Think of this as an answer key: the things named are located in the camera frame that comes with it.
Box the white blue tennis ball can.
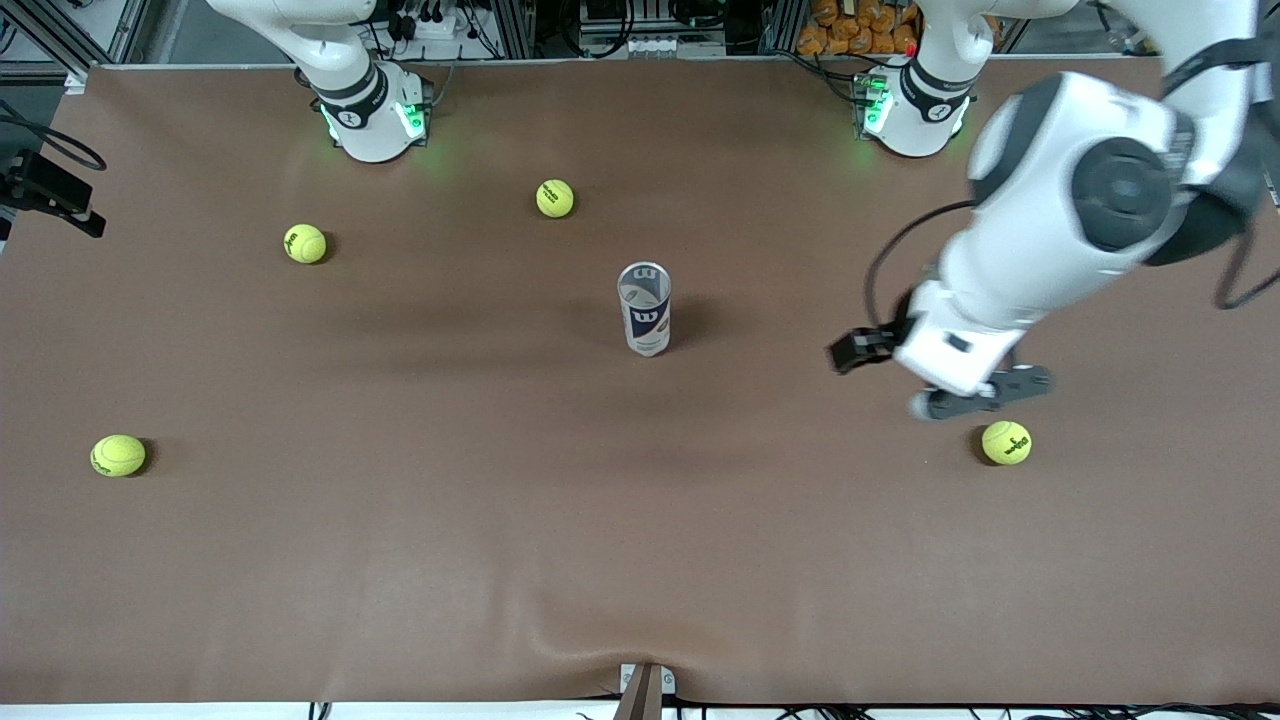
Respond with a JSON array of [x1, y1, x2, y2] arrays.
[[616, 261, 673, 358]]

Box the brown table mat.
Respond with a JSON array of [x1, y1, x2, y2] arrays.
[[0, 55, 1280, 706]]

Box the orange packaged goods pile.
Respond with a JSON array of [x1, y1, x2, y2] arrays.
[[797, 0, 921, 57]]

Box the white power strip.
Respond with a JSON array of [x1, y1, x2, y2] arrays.
[[385, 5, 481, 61]]

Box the grey camera pole bracket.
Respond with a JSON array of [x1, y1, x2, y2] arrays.
[[618, 662, 678, 720]]

